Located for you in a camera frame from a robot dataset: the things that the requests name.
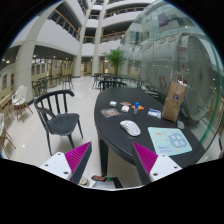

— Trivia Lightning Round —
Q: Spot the white blue tissue packet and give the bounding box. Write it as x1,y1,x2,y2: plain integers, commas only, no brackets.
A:
148,108,161,119

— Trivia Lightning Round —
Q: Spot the black wooden chair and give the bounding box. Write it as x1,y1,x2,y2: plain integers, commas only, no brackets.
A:
34,89,82,153

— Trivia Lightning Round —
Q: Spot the small blue capped bottle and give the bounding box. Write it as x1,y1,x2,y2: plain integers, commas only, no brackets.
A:
134,102,139,114

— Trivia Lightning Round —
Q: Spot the clear plastic snack packet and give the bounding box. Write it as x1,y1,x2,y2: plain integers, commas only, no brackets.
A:
101,108,120,118

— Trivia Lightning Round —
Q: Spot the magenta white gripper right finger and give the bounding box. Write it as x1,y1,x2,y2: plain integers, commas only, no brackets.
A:
132,142,181,185

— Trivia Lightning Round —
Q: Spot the green potted palm plant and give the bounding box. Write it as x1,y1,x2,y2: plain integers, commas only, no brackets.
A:
104,48,126,74

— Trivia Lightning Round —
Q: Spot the small white square box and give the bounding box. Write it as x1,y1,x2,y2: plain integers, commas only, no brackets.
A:
110,101,117,107

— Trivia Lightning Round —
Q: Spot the light green mouse pad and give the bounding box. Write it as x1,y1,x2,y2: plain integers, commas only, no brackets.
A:
148,127,192,156

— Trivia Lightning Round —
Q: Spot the orange paper piece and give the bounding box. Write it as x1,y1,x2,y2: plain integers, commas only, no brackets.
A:
131,105,144,110

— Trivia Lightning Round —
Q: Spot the brown paper bag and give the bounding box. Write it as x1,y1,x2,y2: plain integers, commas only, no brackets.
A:
162,81,186,122

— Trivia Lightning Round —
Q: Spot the black chair behind table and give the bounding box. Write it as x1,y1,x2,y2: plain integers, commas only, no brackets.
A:
99,80,127,90

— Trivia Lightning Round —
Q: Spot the white computer mouse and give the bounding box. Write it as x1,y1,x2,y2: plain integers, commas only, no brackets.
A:
120,120,141,137

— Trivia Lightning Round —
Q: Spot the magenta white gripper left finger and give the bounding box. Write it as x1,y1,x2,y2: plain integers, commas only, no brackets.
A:
40,142,92,184

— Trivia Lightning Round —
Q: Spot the black oval table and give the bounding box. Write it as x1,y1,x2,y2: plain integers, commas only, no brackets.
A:
93,87,207,177

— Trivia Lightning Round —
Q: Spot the white lattice chair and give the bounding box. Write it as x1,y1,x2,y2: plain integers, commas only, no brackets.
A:
12,85,32,116

